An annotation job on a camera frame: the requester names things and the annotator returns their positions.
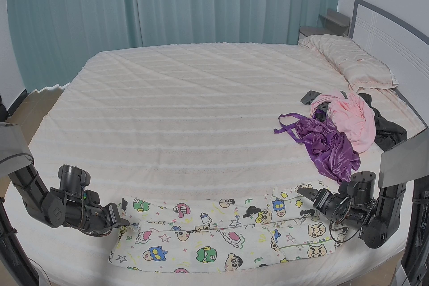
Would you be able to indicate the bed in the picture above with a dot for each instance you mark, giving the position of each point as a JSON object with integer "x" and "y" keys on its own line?
{"x": 184, "y": 103}

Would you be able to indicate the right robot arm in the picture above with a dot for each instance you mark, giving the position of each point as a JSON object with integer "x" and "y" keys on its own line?
{"x": 388, "y": 207}

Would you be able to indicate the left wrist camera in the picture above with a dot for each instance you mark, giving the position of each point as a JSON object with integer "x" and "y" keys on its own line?
{"x": 92, "y": 198}

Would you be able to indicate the pink garment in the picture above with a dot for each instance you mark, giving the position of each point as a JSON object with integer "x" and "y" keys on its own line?
{"x": 355, "y": 120}

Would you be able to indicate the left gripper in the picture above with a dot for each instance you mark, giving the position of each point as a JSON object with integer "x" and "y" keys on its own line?
{"x": 97, "y": 219}

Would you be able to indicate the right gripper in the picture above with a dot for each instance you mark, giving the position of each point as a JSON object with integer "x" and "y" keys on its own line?
{"x": 333, "y": 207}

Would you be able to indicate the white printed pyjama top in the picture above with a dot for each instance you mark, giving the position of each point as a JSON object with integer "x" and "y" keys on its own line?
{"x": 218, "y": 244}

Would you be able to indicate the black garment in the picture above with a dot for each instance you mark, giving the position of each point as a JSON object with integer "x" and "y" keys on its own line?
{"x": 387, "y": 130}

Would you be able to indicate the grey bedside table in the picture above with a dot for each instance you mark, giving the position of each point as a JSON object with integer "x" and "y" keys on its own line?
{"x": 335, "y": 21}

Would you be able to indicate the cream pillow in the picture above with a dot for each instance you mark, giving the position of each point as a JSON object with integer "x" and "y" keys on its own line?
{"x": 358, "y": 66}

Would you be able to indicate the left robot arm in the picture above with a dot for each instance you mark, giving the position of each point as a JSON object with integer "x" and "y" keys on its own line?
{"x": 30, "y": 184}

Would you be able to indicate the purple garment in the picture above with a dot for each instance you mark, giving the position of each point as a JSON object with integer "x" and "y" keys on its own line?
{"x": 328, "y": 147}

